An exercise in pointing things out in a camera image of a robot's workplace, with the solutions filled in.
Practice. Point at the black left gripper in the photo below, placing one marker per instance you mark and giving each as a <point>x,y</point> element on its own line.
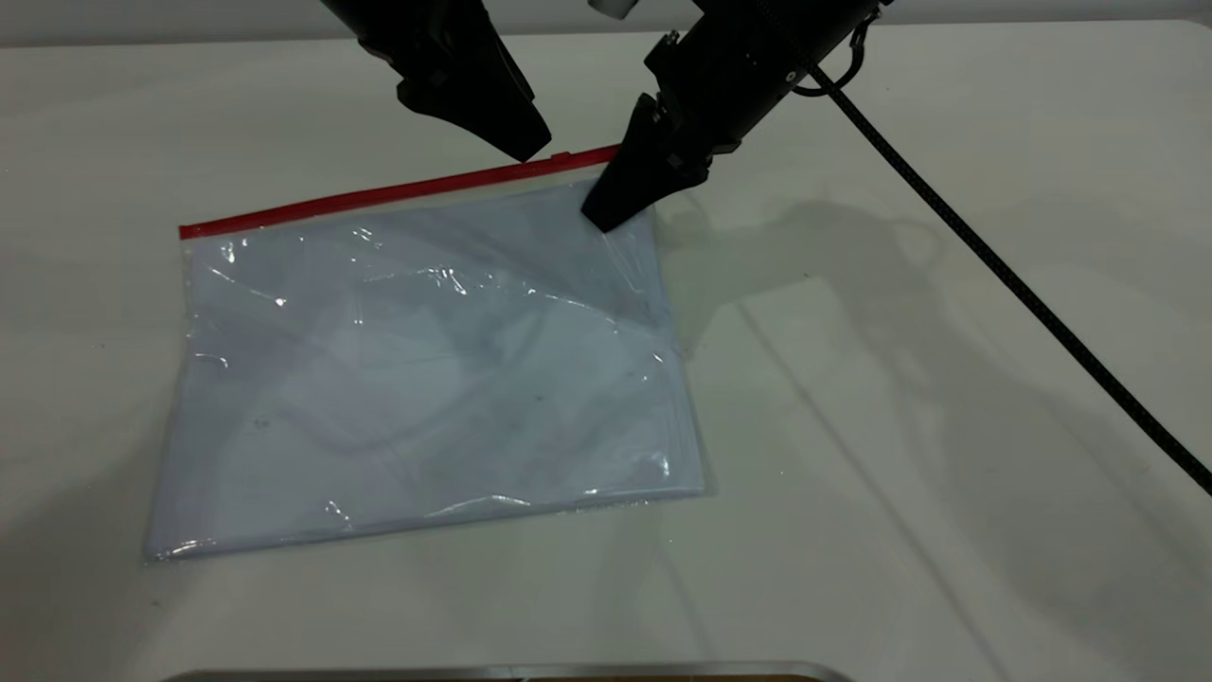
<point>407,28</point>

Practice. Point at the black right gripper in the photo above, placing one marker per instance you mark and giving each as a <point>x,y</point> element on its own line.
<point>757,57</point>

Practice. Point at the clear plastic bag red zip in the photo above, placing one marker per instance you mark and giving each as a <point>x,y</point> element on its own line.
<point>426,379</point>

